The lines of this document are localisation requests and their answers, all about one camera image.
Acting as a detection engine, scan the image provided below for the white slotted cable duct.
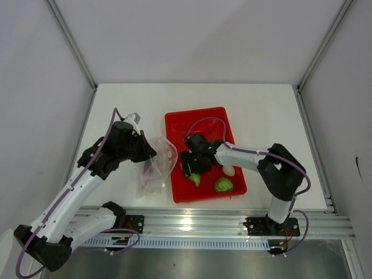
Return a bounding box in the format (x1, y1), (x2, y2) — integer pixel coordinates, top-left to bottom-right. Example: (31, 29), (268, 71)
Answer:
(81, 235), (270, 251)

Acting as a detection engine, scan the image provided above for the clear dotted zip bag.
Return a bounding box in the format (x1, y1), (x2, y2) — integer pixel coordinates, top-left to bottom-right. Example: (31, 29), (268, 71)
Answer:
(138, 137), (178, 196)

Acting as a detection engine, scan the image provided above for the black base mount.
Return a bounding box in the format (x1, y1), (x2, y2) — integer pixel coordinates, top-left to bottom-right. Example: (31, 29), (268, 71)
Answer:
(124, 214), (145, 234)
(243, 216), (301, 237)

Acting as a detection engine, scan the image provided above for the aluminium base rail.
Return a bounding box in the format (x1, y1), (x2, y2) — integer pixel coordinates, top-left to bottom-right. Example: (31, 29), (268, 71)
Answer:
(37, 206), (355, 242)

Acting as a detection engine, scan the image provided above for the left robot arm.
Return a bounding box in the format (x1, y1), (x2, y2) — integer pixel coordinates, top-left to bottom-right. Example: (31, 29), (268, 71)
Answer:
(13, 114), (156, 271)

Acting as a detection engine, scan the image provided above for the green custard apple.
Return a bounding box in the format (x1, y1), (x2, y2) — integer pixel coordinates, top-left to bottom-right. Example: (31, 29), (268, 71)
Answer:
(214, 177), (234, 194)

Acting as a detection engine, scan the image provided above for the purple eggplant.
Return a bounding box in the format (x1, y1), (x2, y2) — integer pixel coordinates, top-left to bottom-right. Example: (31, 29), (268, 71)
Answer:
(139, 160), (159, 183)

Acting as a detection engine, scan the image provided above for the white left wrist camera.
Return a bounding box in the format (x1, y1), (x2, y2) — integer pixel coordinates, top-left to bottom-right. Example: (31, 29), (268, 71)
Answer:
(123, 113), (141, 134)

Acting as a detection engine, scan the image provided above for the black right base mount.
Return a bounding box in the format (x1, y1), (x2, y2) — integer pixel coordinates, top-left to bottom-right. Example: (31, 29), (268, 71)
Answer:
(243, 216), (301, 237)

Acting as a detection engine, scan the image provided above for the white egg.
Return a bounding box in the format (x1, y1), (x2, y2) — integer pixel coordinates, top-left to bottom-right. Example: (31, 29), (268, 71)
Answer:
(223, 166), (235, 177)

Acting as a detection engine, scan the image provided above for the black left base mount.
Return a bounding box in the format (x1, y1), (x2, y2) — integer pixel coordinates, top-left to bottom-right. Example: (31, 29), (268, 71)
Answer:
(124, 214), (145, 234)

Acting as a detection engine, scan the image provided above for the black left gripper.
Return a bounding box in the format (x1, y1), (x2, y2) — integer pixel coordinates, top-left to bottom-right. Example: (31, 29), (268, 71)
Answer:
(118, 130), (156, 163)

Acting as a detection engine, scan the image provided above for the light green cucumber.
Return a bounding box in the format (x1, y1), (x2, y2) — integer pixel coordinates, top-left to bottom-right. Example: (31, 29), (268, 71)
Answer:
(180, 163), (201, 187)

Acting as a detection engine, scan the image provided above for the red plastic tray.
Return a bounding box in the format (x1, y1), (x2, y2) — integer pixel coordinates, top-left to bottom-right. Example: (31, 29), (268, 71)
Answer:
(164, 107), (247, 203)

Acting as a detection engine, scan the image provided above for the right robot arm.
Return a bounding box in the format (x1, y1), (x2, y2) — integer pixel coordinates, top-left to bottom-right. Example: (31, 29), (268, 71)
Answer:
(180, 133), (311, 235)

